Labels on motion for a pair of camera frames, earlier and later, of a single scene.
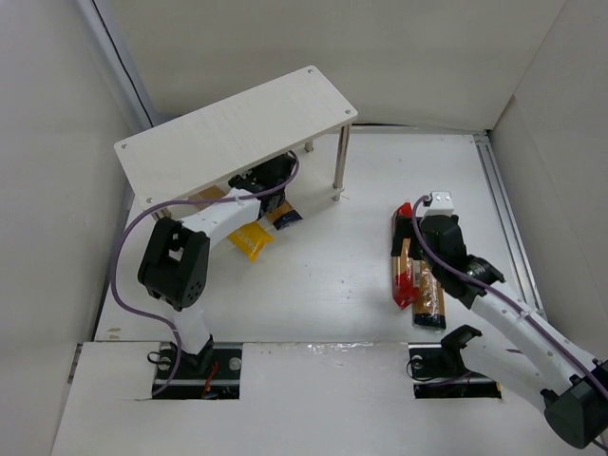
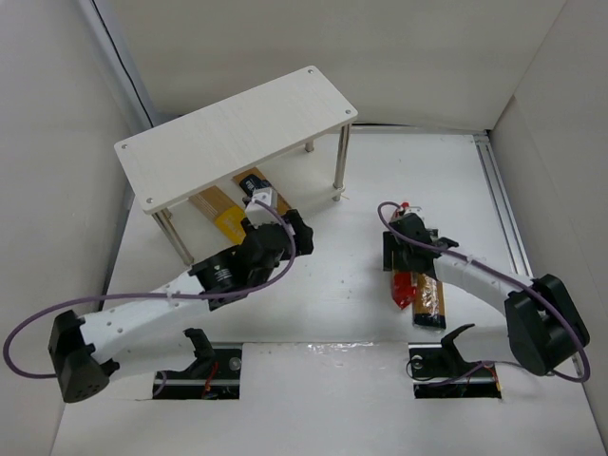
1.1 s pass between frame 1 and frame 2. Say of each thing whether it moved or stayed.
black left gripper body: moved
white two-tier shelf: stayed
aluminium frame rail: stayed
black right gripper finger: moved
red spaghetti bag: stayed
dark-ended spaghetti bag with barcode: stayed
